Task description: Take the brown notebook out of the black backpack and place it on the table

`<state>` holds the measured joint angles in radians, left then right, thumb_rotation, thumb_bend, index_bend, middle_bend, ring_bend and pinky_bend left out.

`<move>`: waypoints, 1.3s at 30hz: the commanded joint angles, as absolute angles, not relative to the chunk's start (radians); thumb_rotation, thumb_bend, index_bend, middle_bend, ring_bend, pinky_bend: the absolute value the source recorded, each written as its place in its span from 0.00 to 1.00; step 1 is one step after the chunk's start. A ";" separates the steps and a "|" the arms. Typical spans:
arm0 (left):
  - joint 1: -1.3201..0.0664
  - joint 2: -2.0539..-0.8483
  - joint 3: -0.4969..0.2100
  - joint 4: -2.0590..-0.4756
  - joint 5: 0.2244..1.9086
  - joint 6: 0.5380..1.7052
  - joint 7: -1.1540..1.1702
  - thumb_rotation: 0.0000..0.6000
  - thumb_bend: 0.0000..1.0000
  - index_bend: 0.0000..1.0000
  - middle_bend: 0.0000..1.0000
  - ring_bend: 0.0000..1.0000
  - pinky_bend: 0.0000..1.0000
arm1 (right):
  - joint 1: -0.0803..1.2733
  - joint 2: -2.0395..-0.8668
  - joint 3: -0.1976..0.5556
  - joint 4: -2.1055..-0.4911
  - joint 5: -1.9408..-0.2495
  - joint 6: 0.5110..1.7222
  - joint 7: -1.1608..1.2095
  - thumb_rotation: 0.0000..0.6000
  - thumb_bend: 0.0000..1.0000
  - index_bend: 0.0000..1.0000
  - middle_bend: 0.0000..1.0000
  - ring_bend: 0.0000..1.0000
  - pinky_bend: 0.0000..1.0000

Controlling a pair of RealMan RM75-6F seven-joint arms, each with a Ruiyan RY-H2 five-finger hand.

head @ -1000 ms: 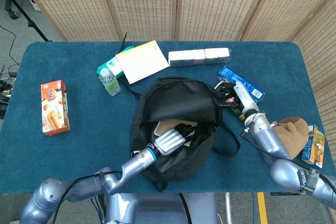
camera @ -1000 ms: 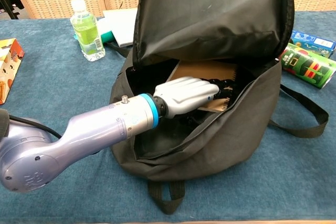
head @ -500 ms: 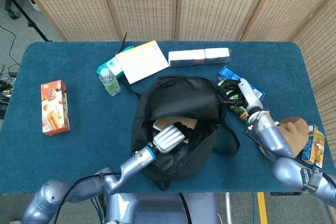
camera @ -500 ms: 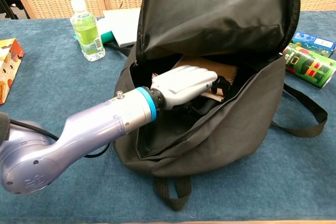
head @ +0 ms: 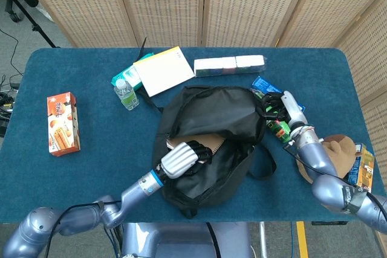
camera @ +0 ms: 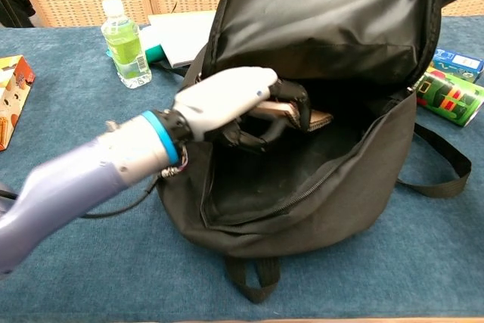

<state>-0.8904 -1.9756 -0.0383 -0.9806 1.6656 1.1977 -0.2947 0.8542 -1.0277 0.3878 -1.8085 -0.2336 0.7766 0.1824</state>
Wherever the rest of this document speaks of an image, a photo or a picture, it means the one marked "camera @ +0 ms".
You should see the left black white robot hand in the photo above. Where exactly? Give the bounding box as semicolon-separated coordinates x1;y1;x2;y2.
166;67;313;154

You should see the brown spiral notebook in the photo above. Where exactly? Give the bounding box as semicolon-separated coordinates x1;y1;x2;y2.
246;98;335;133

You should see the black fabric backpack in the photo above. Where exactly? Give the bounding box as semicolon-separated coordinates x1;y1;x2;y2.
154;0;473;305

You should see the blue cookie box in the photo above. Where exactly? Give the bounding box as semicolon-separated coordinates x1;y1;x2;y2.
430;48;484;85

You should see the orange snack box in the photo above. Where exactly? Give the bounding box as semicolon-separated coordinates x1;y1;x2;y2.
0;54;37;152

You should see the white book yellow edge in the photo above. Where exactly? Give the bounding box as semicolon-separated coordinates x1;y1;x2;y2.
146;10;219;70

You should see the green wet wipes pack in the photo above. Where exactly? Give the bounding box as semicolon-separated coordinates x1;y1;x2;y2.
144;44;168;64

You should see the clear water bottle green label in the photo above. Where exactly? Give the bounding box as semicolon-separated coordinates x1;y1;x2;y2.
100;0;154;90

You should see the green chips can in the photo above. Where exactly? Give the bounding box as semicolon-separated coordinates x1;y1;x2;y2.
413;67;484;128

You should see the blue table cloth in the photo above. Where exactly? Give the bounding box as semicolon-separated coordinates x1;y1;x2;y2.
0;15;484;322

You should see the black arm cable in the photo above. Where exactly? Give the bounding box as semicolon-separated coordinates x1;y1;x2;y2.
80;174;160;220

